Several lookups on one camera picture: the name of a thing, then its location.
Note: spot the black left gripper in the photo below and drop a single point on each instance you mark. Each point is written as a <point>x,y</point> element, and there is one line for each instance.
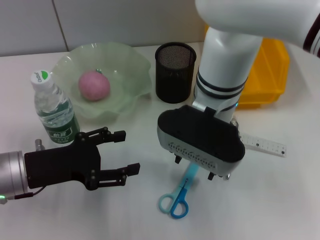
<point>62,165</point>

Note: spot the pink toy peach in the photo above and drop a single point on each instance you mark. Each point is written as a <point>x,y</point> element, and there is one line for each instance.
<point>94,85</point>

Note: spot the yellow plastic bin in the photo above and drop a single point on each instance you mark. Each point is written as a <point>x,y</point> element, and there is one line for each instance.
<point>267,75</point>

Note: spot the silver white pen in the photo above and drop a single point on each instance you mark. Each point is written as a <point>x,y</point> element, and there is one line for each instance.
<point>235,123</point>

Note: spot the blue scissors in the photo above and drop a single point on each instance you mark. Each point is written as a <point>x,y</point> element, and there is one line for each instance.
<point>180,202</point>

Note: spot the clear green-label water bottle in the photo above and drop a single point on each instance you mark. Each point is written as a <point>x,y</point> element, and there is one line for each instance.
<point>55,112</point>

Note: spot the green wavy glass fruit plate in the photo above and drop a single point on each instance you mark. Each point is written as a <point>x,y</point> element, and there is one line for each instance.
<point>125,87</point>

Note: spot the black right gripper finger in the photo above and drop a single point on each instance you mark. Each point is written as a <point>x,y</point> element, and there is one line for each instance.
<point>178,160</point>
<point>211,176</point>

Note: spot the black mesh pen holder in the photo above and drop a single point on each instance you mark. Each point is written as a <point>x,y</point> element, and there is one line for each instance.
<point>172,75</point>

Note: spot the clear plastic ruler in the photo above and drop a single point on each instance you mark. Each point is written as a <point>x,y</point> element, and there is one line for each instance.
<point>270,146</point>

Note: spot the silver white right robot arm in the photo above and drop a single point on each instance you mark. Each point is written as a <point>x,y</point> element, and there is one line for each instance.
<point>225,62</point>

